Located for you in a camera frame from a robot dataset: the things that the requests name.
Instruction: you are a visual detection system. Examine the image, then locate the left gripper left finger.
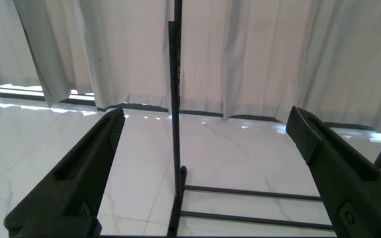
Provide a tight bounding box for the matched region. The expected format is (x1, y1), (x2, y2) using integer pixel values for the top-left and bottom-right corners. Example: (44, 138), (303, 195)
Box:
(3, 107), (126, 237)

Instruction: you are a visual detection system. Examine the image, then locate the black clothes rack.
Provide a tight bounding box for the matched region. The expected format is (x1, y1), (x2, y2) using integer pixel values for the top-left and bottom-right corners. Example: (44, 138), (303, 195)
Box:
(166, 0), (381, 237)

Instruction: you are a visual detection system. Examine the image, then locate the white curtain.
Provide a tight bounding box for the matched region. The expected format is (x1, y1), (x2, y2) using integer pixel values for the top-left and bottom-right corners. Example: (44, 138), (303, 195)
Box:
(0, 0), (381, 133)

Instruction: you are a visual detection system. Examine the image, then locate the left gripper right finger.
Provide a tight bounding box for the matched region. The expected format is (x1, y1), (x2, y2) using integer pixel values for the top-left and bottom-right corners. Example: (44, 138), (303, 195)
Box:
(285, 105), (381, 237)

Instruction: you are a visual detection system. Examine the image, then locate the window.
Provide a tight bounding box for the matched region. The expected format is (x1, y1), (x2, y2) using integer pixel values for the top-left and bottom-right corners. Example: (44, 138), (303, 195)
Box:
(0, 82), (375, 132)

